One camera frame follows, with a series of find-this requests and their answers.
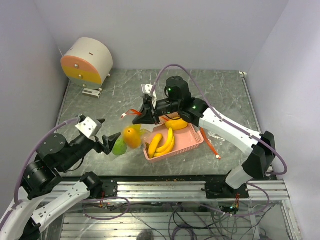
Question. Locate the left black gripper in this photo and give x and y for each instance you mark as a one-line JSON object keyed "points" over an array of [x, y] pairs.
{"points": [[108, 142]]}

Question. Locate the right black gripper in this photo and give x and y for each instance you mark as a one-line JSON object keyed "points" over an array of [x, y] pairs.
{"points": [[146, 115]]}

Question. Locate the green round toy fruit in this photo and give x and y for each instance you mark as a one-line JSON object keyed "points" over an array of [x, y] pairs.
{"points": [[120, 147]]}

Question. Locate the clear zip bag red zipper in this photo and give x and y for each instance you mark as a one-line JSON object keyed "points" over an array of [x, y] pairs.
{"points": [[126, 121]]}

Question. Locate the yellow toy mango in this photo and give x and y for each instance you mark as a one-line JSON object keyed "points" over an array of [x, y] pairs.
{"points": [[131, 138]]}

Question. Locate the yellow toy banana bunch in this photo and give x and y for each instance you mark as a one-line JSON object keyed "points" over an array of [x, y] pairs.
{"points": [[156, 148]]}

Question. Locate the pink plastic basket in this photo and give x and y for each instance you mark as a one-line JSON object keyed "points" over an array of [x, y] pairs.
{"points": [[186, 139]]}

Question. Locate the yellow starfruit slice toy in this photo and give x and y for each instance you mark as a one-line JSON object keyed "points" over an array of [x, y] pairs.
{"points": [[139, 129]]}

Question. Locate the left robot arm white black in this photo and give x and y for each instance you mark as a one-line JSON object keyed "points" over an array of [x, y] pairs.
{"points": [[57, 152]]}

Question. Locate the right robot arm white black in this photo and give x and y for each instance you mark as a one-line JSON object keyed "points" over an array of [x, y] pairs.
{"points": [[257, 146]]}

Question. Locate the white metal latch piece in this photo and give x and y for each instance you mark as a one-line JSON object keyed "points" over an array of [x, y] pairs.
{"points": [[91, 93]]}

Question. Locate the round cream drawer box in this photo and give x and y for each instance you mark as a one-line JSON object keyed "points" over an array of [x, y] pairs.
{"points": [[87, 63]]}

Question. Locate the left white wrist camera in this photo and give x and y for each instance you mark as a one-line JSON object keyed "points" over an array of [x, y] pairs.
{"points": [[89, 127]]}

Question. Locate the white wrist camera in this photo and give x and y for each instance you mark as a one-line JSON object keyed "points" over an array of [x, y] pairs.
{"points": [[146, 90], [89, 127]]}

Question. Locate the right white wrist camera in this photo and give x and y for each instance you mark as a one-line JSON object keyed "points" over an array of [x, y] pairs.
{"points": [[146, 90]]}

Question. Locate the aluminium mounting rail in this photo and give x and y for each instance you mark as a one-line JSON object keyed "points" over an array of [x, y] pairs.
{"points": [[194, 191]]}

